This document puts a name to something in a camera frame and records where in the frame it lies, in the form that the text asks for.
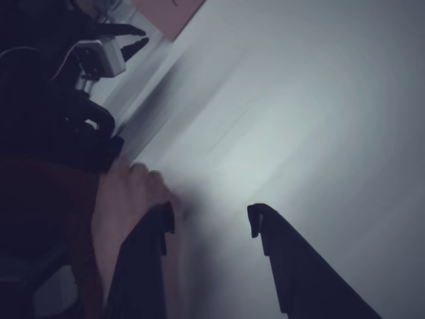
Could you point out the pink trash note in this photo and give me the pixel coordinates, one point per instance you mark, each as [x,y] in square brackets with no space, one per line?
[166,16]

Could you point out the white gripper camera box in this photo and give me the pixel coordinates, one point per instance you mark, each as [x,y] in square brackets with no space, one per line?
[103,60]

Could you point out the black idle robot arm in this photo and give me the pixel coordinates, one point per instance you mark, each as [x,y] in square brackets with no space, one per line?
[50,126]

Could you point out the person's right hand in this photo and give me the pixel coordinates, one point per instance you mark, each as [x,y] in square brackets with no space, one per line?
[126,199]

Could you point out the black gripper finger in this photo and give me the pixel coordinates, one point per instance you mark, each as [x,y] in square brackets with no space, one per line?
[305,276]
[134,49]
[139,276]
[123,29]

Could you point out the person's left forearm red sleeve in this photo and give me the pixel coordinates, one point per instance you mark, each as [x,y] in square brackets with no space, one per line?
[50,216]

